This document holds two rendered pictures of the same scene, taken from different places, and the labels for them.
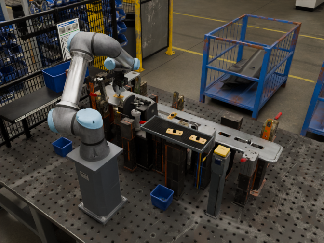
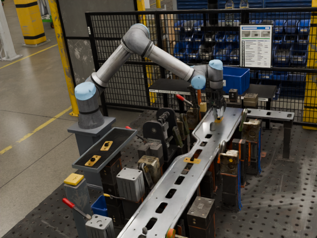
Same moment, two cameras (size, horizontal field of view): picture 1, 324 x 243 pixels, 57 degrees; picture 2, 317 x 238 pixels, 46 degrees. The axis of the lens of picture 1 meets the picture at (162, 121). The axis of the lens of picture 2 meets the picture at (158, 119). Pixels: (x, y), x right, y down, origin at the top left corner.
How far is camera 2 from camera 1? 213 cm
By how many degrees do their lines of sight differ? 71
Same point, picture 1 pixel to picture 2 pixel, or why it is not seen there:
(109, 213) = (88, 183)
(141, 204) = not seen: hidden behind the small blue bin
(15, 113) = (158, 86)
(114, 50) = (133, 47)
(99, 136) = (80, 107)
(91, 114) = (84, 88)
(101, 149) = (82, 120)
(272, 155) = not seen: outside the picture
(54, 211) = not seen: hidden behind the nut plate
